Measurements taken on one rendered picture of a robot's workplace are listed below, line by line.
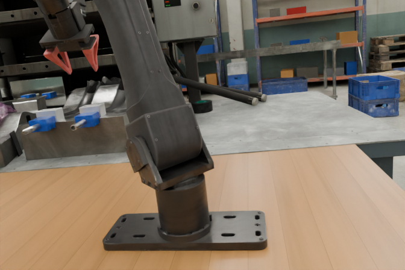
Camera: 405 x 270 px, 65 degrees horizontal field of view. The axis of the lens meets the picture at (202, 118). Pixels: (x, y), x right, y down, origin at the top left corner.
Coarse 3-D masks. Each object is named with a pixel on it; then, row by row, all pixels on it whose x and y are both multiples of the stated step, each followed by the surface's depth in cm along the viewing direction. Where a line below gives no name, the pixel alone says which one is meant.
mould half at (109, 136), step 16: (80, 96) 102; (96, 96) 101; (112, 96) 100; (64, 112) 93; (112, 112) 80; (64, 128) 76; (80, 128) 76; (96, 128) 75; (112, 128) 75; (32, 144) 77; (48, 144) 77; (64, 144) 77; (80, 144) 76; (96, 144) 76; (112, 144) 76
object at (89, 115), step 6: (84, 108) 75; (90, 108) 75; (96, 108) 75; (102, 108) 77; (84, 114) 74; (90, 114) 73; (96, 114) 74; (102, 114) 77; (78, 120) 72; (84, 120) 71; (90, 120) 72; (96, 120) 74; (72, 126) 67; (78, 126) 68; (84, 126) 72; (90, 126) 72
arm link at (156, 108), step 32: (96, 0) 40; (128, 0) 38; (128, 32) 37; (128, 64) 38; (160, 64) 38; (128, 96) 39; (160, 96) 37; (128, 128) 39; (160, 128) 36; (192, 128) 38; (160, 160) 36
